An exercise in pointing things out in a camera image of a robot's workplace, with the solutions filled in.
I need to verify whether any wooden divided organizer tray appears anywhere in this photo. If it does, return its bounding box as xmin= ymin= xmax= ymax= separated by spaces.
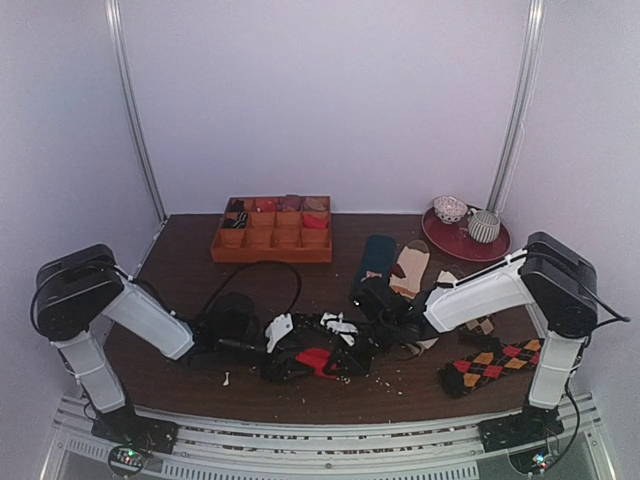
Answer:
xmin=211 ymin=194 xmax=333 ymax=264

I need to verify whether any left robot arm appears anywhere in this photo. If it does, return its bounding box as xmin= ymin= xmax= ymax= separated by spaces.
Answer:
xmin=29 ymin=244 xmax=294 ymax=444

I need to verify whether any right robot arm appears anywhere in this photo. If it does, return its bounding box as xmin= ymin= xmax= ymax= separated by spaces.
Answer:
xmin=329 ymin=232 xmax=598 ymax=442

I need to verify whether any white brown sock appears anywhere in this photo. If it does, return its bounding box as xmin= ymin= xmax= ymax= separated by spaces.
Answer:
xmin=407 ymin=270 xmax=457 ymax=356

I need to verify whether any green reindeer sock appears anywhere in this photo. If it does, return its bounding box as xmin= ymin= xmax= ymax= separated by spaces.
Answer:
xmin=351 ymin=234 xmax=396 ymax=290

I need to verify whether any rolled red sock in tray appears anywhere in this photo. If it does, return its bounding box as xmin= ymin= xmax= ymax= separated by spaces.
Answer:
xmin=302 ymin=212 xmax=330 ymax=230

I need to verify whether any cream striped sock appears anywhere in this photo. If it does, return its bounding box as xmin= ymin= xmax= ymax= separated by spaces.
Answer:
xmin=389 ymin=240 xmax=430 ymax=299

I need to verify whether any black red argyle sock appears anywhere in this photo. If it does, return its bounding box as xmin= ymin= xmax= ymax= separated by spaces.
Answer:
xmin=438 ymin=338 xmax=544 ymax=399

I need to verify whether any black white sock in tray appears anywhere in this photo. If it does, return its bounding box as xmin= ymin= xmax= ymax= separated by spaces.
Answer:
xmin=223 ymin=212 xmax=249 ymax=229

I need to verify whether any brown argyle sock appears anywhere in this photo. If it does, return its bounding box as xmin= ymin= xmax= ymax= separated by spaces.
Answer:
xmin=458 ymin=315 xmax=495 ymax=336

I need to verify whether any red plate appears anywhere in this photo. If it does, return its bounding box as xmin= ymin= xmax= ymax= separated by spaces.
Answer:
xmin=421 ymin=208 xmax=511 ymax=263

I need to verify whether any patterned white bowl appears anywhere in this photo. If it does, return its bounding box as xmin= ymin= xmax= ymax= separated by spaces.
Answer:
xmin=433 ymin=195 xmax=468 ymax=225

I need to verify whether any striped grey cup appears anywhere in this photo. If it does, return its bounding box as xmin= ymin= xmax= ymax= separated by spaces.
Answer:
xmin=468 ymin=209 xmax=501 ymax=244

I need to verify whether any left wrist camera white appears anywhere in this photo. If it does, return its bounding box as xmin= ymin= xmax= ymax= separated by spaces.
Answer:
xmin=265 ymin=313 xmax=294 ymax=354

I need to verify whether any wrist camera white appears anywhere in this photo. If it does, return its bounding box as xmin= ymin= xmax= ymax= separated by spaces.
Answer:
xmin=319 ymin=312 xmax=359 ymax=346
xmin=265 ymin=313 xmax=294 ymax=354

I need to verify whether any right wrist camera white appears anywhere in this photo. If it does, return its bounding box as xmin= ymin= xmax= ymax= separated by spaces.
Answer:
xmin=319 ymin=312 xmax=359 ymax=346

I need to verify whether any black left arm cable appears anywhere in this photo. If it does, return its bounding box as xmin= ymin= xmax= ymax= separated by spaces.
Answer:
xmin=199 ymin=260 xmax=304 ymax=336

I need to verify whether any aluminium table rail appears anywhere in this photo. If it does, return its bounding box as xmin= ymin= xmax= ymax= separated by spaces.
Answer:
xmin=36 ymin=394 xmax=621 ymax=479

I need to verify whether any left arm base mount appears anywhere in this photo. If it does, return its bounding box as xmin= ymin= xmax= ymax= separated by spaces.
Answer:
xmin=91 ymin=416 xmax=178 ymax=477

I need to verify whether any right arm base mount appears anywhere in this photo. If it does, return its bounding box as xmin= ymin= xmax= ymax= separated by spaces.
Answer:
xmin=478 ymin=405 xmax=564 ymax=476

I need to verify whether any right aluminium post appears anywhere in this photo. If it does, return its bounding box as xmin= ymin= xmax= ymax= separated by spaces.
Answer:
xmin=486 ymin=0 xmax=546 ymax=215

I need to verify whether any aluminium post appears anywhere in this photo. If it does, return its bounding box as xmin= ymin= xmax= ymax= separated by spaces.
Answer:
xmin=104 ymin=0 xmax=168 ymax=223
xmin=486 ymin=0 xmax=546 ymax=215

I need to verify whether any left aluminium post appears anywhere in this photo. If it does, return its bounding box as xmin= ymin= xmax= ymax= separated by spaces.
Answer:
xmin=104 ymin=0 xmax=168 ymax=223

